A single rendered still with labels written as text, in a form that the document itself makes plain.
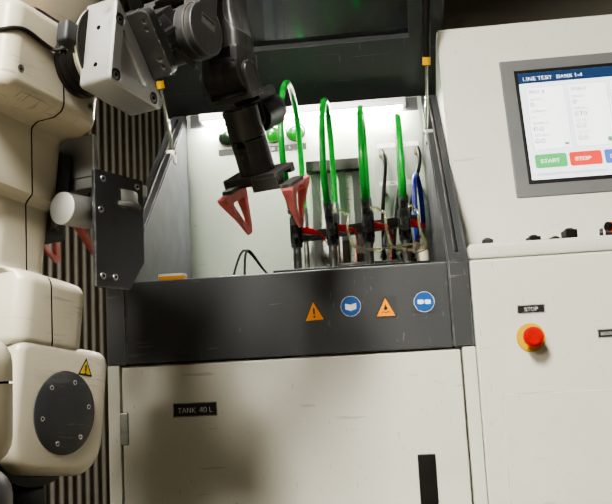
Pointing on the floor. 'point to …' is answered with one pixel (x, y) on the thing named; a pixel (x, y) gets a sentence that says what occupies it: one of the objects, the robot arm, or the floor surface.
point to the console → (545, 285)
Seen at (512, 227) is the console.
